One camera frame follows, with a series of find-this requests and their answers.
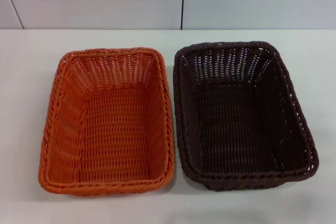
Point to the orange woven plastic basket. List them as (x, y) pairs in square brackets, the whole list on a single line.
[(113, 129)]

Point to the dark brown woven basket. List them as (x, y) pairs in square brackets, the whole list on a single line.
[(236, 129)]

